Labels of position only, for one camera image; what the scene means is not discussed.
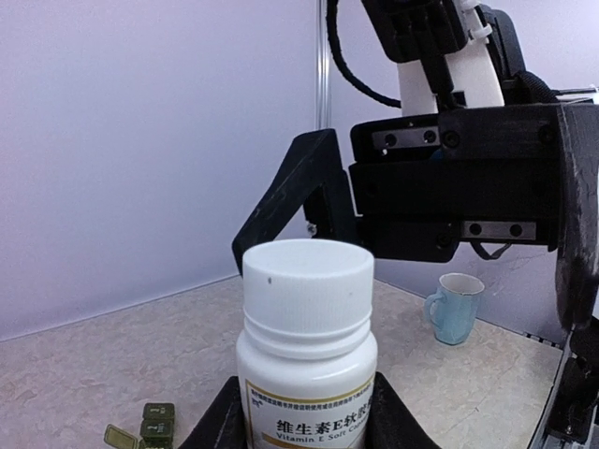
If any light blue mug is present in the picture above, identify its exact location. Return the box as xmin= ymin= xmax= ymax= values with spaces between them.
xmin=424 ymin=273 xmax=485 ymax=345

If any green pill organizer box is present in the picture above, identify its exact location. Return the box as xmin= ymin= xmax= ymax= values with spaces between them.
xmin=103 ymin=402 xmax=176 ymax=449

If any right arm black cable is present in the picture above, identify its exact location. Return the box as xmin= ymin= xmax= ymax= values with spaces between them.
xmin=325 ymin=0 xmax=403 ymax=109

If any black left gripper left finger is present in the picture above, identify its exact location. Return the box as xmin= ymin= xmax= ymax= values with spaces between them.
xmin=180 ymin=376 xmax=246 ymax=449

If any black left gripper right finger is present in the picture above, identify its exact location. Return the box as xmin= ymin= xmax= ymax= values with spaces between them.
xmin=365 ymin=372 xmax=440 ymax=449

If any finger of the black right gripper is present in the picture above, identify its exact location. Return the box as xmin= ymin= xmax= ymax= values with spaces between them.
xmin=231 ymin=129 xmax=360 ymax=272
xmin=555 ymin=103 xmax=598 ymax=330

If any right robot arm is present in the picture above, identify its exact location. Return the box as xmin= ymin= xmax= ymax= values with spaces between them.
xmin=232 ymin=103 xmax=598 ymax=442

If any right aluminium corner post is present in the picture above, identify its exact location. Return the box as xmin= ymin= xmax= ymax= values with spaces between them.
xmin=315 ymin=0 xmax=331 ymax=129

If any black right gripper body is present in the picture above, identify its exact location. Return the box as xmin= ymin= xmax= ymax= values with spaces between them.
xmin=349 ymin=105 xmax=560 ymax=262

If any white pill bottle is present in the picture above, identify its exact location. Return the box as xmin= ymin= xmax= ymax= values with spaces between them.
xmin=236 ymin=239 xmax=378 ymax=448

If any aluminium front rail frame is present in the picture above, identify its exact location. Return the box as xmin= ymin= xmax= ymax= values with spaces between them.
xmin=528 ymin=319 xmax=598 ymax=448

